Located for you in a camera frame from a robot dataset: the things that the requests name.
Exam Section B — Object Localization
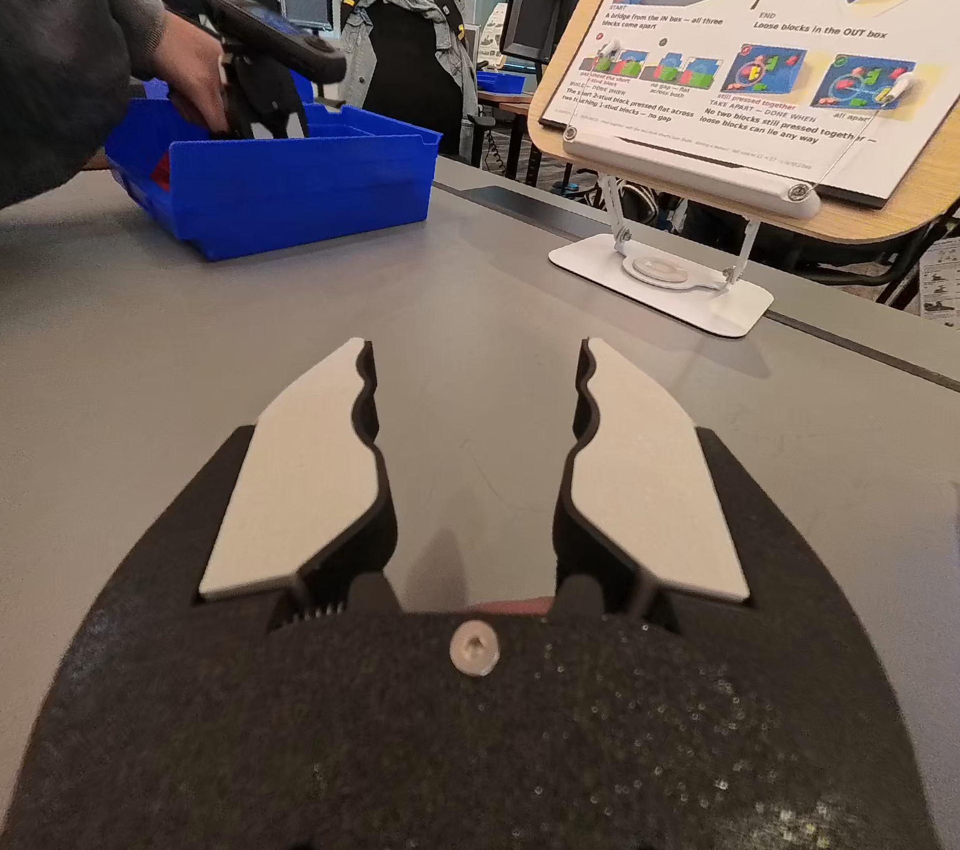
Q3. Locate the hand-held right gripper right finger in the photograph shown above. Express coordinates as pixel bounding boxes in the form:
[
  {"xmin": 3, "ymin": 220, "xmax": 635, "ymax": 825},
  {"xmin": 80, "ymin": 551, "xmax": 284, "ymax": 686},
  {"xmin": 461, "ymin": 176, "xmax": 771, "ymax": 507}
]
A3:
[{"xmin": 553, "ymin": 338, "xmax": 751, "ymax": 622}]

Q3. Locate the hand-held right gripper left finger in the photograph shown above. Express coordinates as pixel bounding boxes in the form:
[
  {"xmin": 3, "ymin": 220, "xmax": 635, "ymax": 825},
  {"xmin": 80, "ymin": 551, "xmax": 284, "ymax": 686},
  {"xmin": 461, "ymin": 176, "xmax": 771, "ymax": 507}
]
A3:
[{"xmin": 197, "ymin": 338, "xmax": 399, "ymax": 604}]

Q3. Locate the blue plastic bin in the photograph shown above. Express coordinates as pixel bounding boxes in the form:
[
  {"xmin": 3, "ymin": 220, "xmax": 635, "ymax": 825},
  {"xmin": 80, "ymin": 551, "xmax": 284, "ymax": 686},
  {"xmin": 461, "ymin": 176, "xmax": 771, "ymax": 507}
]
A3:
[{"xmin": 103, "ymin": 78, "xmax": 444, "ymax": 263}]

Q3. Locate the grey desk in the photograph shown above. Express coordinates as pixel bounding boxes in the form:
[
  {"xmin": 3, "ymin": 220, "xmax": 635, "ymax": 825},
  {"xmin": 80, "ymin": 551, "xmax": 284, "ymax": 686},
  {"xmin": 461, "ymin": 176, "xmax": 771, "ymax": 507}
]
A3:
[{"xmin": 0, "ymin": 156, "xmax": 960, "ymax": 814}]

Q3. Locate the person's left hand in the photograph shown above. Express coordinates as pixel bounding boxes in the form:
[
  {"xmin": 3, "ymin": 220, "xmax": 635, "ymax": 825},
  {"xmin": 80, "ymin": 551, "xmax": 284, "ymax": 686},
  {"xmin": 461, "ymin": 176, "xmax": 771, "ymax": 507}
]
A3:
[{"xmin": 152, "ymin": 10, "xmax": 235, "ymax": 136}]

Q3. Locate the denim jacket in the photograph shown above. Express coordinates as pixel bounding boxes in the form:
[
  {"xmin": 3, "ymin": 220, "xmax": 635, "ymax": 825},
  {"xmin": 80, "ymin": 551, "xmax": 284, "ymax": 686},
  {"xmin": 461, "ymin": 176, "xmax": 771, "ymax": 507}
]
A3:
[{"xmin": 339, "ymin": 0, "xmax": 481, "ymax": 150}]

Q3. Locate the black office chair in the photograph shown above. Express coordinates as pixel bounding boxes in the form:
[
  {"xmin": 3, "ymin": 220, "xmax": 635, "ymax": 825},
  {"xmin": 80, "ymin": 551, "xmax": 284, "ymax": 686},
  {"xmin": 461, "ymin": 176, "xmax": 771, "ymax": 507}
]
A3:
[{"xmin": 352, "ymin": 0, "xmax": 496, "ymax": 165}]

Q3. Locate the white instruction stand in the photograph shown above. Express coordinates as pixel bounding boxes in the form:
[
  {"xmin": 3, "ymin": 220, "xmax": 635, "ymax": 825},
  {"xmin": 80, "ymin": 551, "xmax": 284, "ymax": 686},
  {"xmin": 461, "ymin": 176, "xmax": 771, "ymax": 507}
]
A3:
[{"xmin": 527, "ymin": 0, "xmax": 960, "ymax": 340}]

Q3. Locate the white printed floor sign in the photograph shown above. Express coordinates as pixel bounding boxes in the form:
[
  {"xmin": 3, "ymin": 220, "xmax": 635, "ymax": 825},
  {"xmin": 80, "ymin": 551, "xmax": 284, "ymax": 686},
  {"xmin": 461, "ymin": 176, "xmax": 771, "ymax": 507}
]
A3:
[{"xmin": 918, "ymin": 239, "xmax": 960, "ymax": 328}]

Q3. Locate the printed instruction sheet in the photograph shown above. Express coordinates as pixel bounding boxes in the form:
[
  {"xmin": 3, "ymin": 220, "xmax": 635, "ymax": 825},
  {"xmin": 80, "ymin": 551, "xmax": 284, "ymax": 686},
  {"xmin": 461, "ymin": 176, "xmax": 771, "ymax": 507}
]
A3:
[{"xmin": 540, "ymin": 0, "xmax": 960, "ymax": 206}]

